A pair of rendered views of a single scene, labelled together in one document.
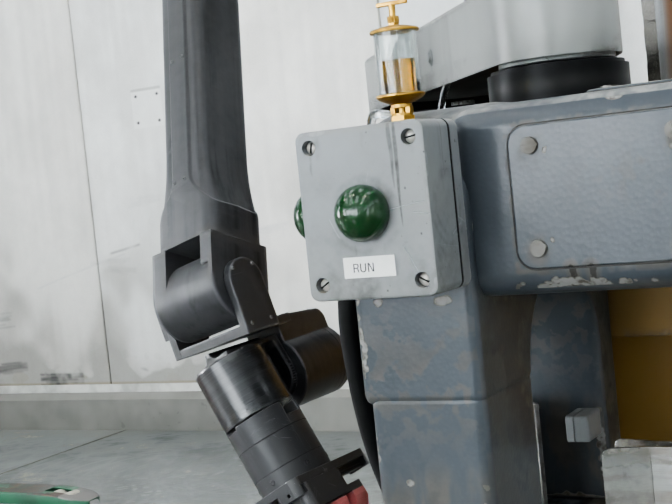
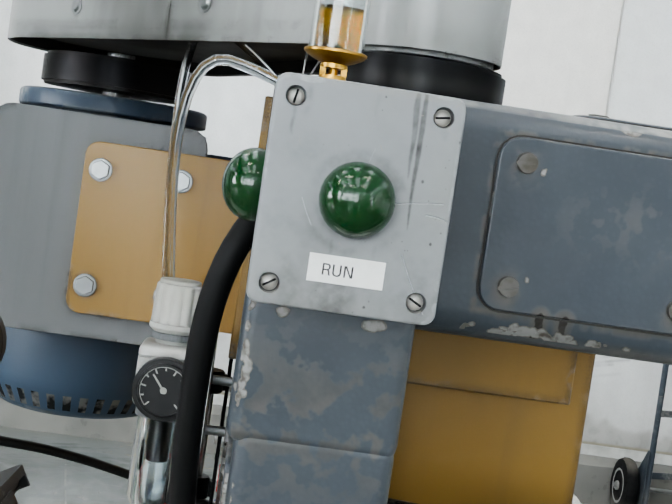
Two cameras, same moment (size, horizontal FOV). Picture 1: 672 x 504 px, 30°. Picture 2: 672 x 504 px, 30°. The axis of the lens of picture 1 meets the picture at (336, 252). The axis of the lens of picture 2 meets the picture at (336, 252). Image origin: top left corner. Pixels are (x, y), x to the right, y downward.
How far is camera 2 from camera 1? 0.35 m
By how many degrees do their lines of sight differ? 33
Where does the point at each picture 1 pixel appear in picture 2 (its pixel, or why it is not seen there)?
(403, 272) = (392, 288)
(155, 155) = not seen: outside the picture
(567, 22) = (479, 22)
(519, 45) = (420, 31)
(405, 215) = (414, 216)
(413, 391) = (303, 432)
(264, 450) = not seen: outside the picture
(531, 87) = (427, 84)
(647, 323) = not seen: hidden behind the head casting
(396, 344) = (295, 369)
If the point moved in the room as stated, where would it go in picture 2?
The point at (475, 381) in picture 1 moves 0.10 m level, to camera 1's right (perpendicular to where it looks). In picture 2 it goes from (391, 432) to (562, 436)
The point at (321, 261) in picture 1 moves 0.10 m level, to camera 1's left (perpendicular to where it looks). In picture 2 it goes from (275, 249) to (25, 222)
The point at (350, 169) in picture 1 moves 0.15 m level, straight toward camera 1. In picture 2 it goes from (350, 139) to (626, 162)
